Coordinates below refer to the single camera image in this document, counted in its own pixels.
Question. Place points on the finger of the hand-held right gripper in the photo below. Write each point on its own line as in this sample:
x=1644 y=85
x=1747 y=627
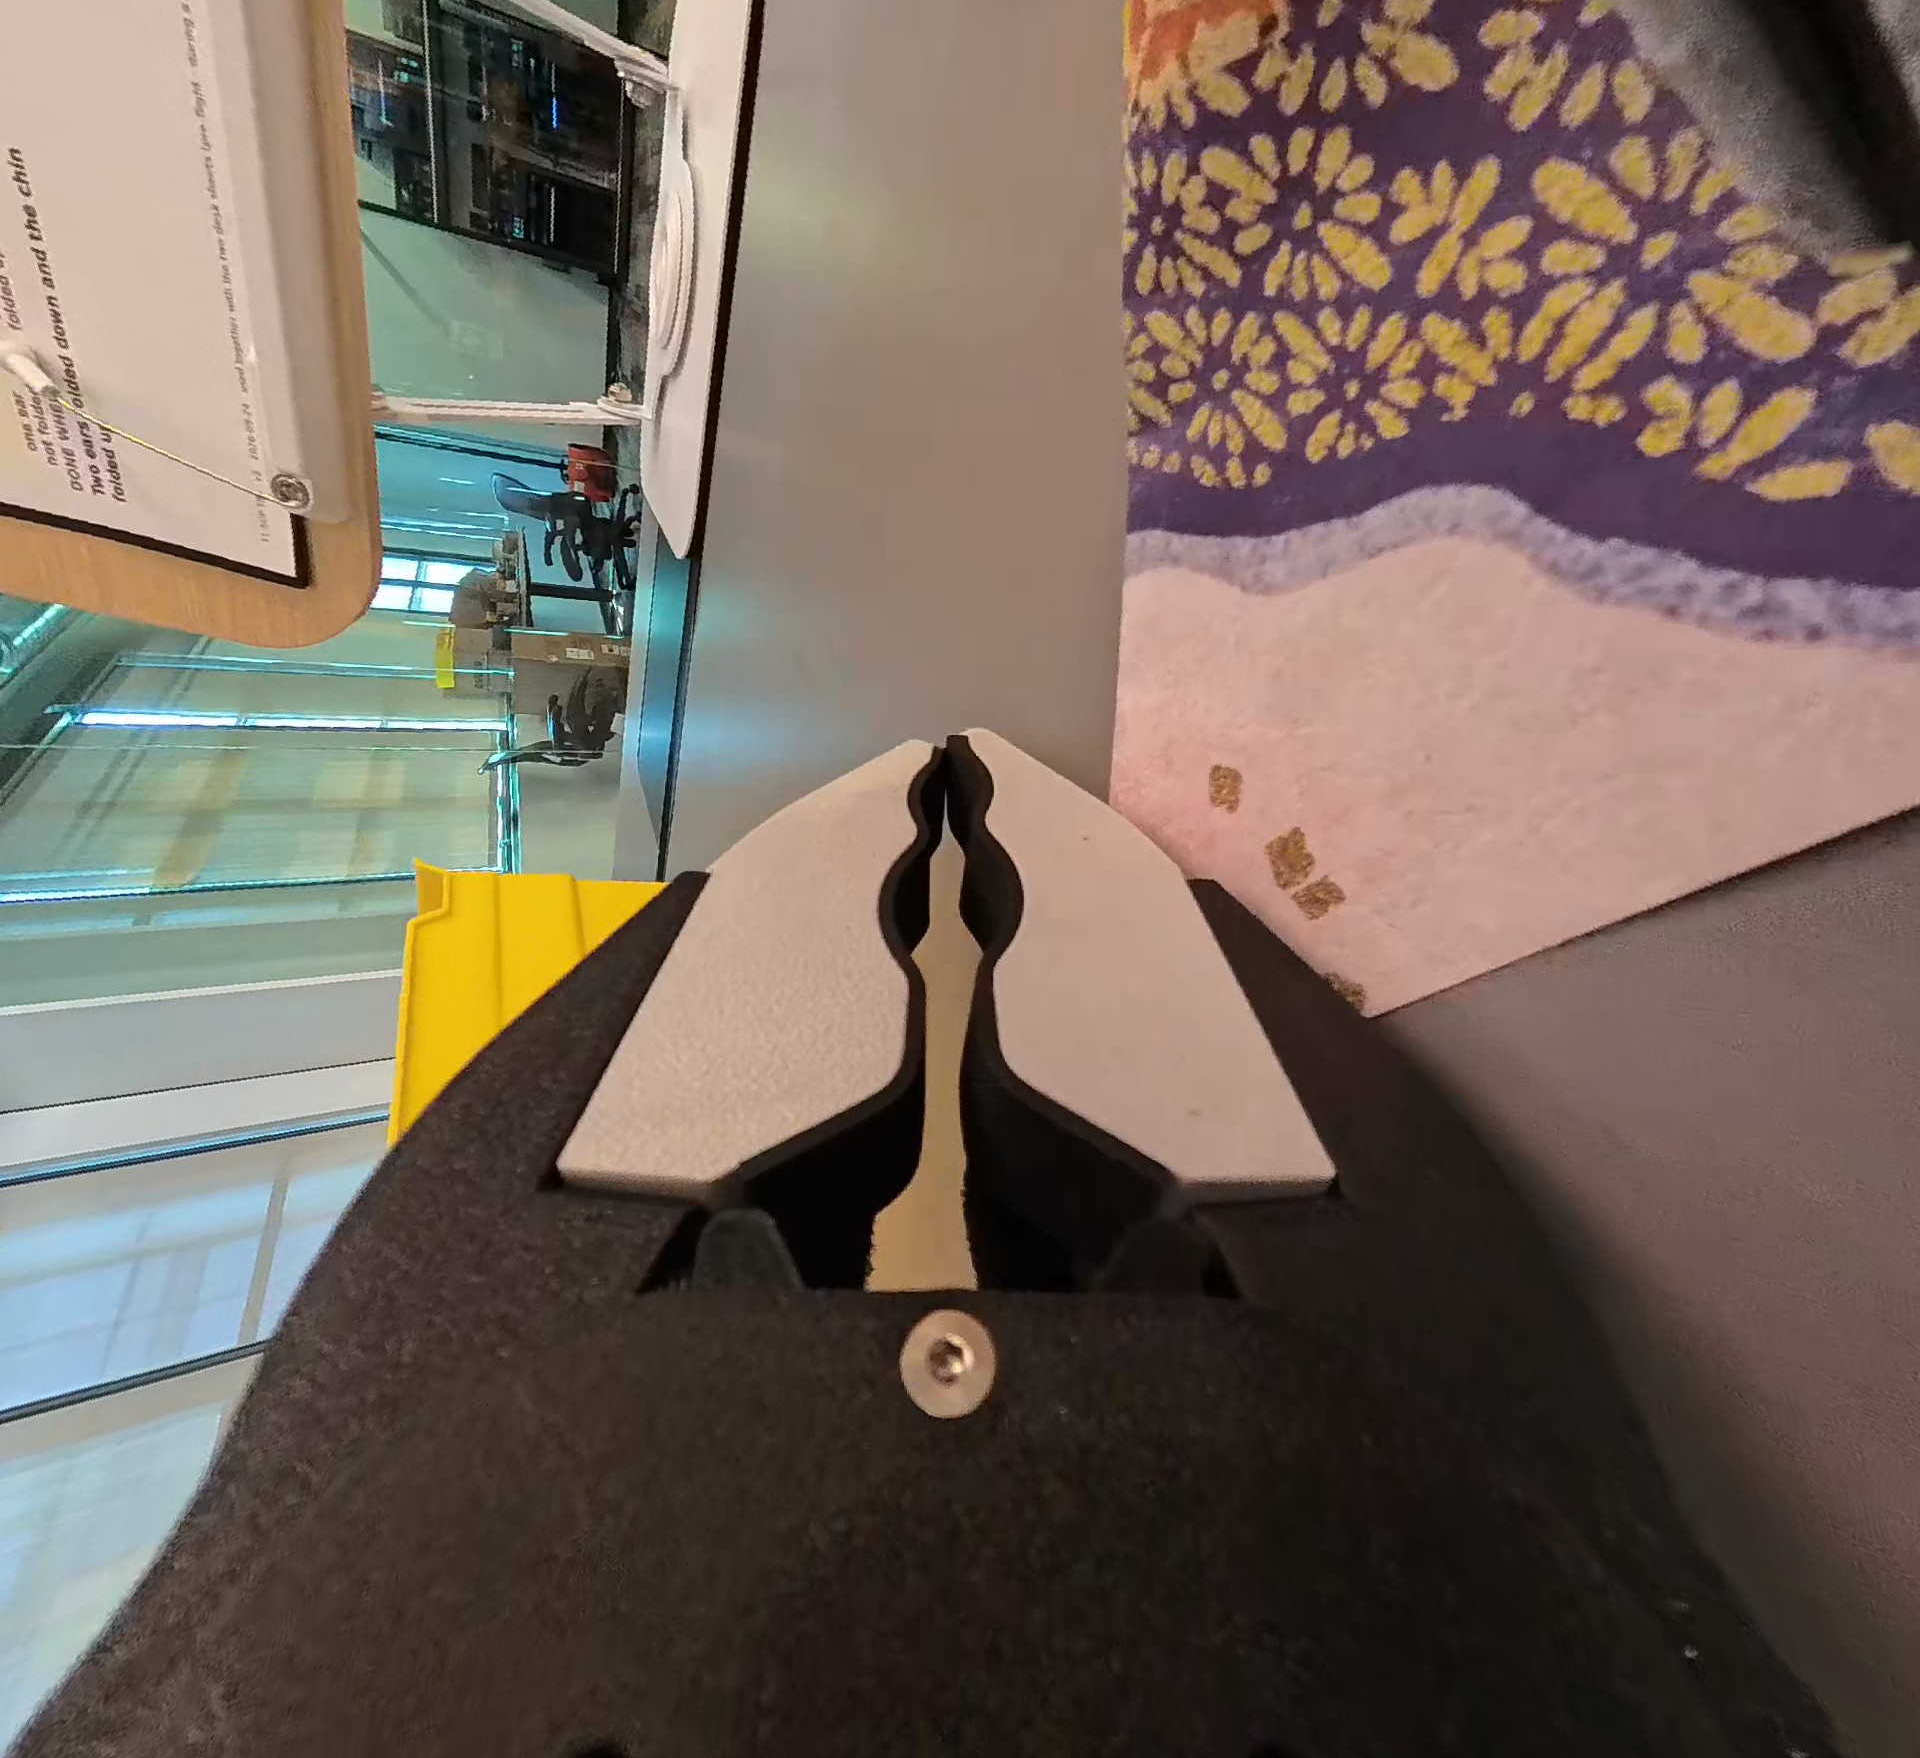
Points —
x=1695 y=19

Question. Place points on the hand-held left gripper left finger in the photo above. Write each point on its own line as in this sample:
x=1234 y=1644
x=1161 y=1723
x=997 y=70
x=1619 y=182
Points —
x=751 y=1008

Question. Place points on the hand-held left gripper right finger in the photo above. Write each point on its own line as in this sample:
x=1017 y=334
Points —
x=1139 y=1025

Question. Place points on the patterned origami paper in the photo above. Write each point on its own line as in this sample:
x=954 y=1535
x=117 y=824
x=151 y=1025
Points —
x=1427 y=739

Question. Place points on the yellow plastic bin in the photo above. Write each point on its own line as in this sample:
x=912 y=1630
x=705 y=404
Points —
x=495 y=979

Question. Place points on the black office chair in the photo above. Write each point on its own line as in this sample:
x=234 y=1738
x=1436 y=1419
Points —
x=579 y=722
x=579 y=537

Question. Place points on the brown cardboard box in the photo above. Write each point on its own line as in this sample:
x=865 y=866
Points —
x=556 y=649

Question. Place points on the instruction sheet stand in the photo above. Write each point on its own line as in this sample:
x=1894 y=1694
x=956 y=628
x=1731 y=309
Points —
x=182 y=600
x=137 y=139

